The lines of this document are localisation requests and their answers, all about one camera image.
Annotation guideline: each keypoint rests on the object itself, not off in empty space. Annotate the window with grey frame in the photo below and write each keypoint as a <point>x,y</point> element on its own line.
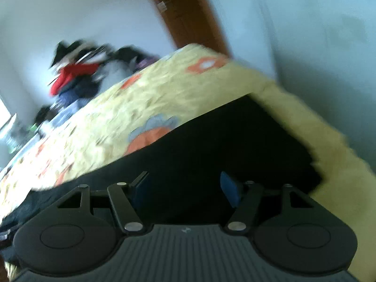
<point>5,113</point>

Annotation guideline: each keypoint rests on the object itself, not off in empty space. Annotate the pile of clothes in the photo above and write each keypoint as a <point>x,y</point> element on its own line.
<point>82,69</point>

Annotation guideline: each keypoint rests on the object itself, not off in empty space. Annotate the brown wooden door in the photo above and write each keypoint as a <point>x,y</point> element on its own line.
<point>192,21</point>

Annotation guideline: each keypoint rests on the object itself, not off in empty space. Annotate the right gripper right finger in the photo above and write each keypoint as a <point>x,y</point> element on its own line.
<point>288,229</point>

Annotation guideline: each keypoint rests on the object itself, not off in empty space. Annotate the black bag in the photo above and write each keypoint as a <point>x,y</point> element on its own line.
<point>46,113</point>

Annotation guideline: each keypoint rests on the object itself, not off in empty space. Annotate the black pants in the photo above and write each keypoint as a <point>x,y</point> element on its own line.
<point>184,166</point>

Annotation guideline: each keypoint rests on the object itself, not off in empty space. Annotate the white wardrobe with flowers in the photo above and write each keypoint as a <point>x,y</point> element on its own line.
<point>323,51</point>

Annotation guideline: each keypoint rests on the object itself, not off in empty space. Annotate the yellow carrot print quilt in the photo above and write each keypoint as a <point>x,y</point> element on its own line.
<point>177,88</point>

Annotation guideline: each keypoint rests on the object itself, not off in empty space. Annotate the floral pillow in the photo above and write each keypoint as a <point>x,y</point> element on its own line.
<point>15,135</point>

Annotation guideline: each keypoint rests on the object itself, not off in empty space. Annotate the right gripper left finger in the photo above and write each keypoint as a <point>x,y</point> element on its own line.
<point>81,230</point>

